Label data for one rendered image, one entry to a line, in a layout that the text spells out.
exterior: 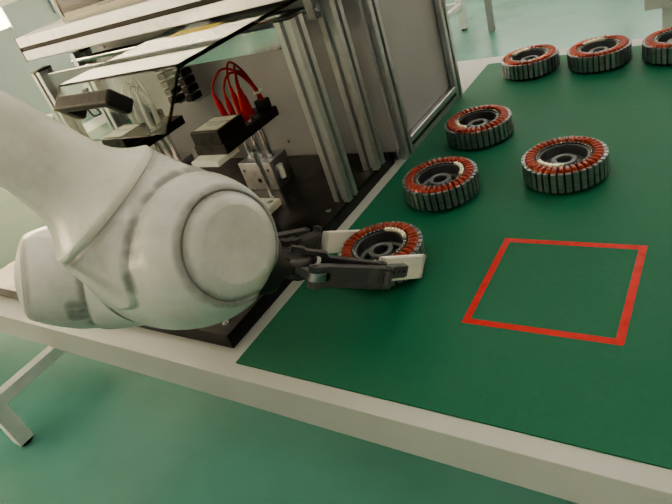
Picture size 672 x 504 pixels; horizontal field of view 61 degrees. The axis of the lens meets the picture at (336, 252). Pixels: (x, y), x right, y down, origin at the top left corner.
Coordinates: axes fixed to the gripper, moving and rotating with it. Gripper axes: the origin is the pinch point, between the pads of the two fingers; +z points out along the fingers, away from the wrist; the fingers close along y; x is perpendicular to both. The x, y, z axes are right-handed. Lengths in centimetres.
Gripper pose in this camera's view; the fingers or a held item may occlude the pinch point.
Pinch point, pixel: (379, 253)
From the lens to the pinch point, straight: 74.4
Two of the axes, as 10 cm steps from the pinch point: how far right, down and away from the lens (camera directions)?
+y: 5.8, 2.8, -7.6
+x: 1.3, -9.6, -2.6
